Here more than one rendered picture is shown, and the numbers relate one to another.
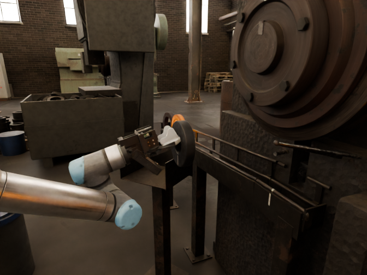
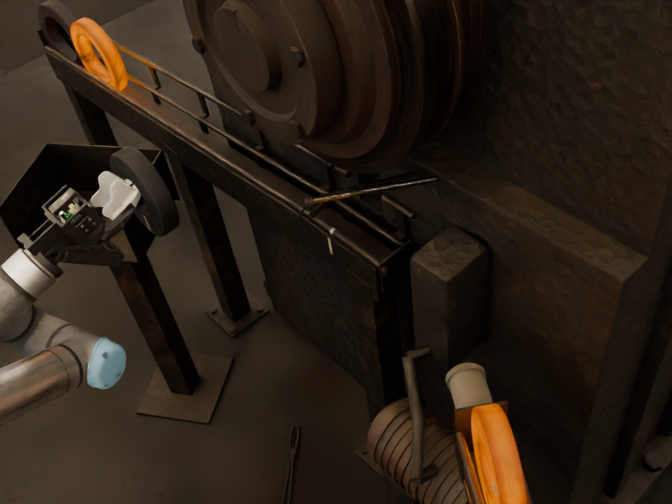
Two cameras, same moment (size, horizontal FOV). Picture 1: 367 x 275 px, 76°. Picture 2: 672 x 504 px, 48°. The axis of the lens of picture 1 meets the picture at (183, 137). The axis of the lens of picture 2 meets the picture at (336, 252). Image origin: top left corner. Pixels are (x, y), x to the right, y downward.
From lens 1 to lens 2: 62 cm
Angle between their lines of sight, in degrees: 32
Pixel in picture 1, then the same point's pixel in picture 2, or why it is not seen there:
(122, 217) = (99, 376)
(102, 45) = not seen: outside the picture
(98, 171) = (14, 313)
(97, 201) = (52, 374)
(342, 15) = (350, 40)
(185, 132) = (148, 186)
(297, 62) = (304, 104)
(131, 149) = (55, 249)
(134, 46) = not seen: outside the picture
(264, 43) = (246, 50)
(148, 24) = not seen: outside the picture
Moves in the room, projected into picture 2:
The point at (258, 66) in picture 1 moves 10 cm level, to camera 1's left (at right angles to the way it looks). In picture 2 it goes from (247, 80) to (174, 102)
